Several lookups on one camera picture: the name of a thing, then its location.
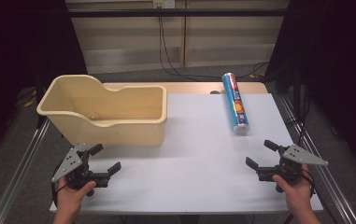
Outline white wall socket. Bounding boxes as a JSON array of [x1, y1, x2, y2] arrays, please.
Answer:
[[152, 0, 177, 9]]

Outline black metal stand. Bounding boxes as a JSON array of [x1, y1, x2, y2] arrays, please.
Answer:
[[292, 66, 303, 120]]

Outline person's right hand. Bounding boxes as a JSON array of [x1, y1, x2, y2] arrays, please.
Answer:
[[272, 164, 314, 217]]

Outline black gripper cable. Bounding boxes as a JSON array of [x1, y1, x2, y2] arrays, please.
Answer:
[[301, 169, 318, 198], [50, 181, 69, 208]]

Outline black curtain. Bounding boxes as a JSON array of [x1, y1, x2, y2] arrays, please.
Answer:
[[0, 0, 88, 169], [263, 0, 356, 178]]

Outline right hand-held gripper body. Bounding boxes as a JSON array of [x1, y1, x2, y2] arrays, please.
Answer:
[[255, 143, 329, 185]]

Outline black wall cable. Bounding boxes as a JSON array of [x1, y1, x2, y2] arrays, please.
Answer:
[[157, 7, 270, 80], [160, 7, 270, 78]]

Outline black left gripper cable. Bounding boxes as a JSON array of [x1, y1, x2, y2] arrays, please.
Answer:
[[50, 181, 69, 208]]

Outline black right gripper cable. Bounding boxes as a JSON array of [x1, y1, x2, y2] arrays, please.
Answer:
[[301, 169, 318, 198]]

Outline black floor cables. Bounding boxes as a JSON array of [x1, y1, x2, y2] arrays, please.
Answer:
[[286, 116, 309, 147]]

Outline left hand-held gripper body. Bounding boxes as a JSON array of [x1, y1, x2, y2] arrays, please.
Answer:
[[51, 145, 110, 189]]

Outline white table mat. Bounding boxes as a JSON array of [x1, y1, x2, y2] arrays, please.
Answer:
[[49, 92, 323, 216]]

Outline wooden vertical strip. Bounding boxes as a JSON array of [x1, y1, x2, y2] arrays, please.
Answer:
[[180, 0, 189, 68]]

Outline blue cylindrical can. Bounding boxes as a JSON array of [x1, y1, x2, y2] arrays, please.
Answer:
[[221, 72, 250, 136]]

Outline black horizontal bar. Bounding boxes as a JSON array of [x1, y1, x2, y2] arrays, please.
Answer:
[[67, 8, 292, 19]]

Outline cream plastic bin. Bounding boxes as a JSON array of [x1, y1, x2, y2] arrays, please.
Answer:
[[36, 74, 168, 147]]

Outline person's left hand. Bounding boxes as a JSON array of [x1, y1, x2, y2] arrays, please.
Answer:
[[55, 181, 97, 217]]

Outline aluminium frame rail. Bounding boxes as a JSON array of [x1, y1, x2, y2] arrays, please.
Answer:
[[0, 117, 51, 224], [279, 95, 356, 224]]

